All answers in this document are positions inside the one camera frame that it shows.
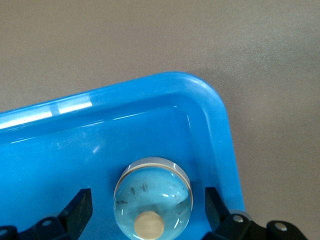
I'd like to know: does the blue plastic tray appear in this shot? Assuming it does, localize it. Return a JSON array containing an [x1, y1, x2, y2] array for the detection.
[[0, 71, 246, 240]]

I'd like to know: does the brown table cover mat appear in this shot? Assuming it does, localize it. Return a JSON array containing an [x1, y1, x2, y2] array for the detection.
[[0, 0, 320, 240]]

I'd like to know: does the light blue call bell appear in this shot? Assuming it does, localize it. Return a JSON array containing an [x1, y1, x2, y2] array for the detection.
[[112, 156, 194, 240]]

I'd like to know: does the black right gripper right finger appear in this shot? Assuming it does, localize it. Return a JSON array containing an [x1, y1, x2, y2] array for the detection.
[[204, 186, 307, 240]]

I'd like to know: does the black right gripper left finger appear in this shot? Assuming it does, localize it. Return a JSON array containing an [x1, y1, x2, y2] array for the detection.
[[0, 187, 94, 240]]

